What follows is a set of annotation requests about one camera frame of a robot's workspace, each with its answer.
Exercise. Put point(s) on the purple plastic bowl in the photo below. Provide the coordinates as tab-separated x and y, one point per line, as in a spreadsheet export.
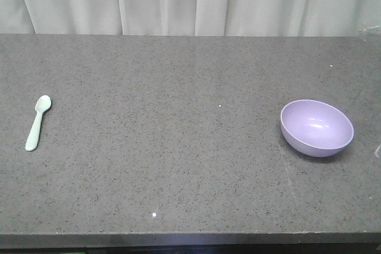
315	128

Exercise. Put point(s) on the pale green plastic spoon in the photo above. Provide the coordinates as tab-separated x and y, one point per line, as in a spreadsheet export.
42	105

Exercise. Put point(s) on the white curtain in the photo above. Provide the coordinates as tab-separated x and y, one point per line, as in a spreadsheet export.
191	17

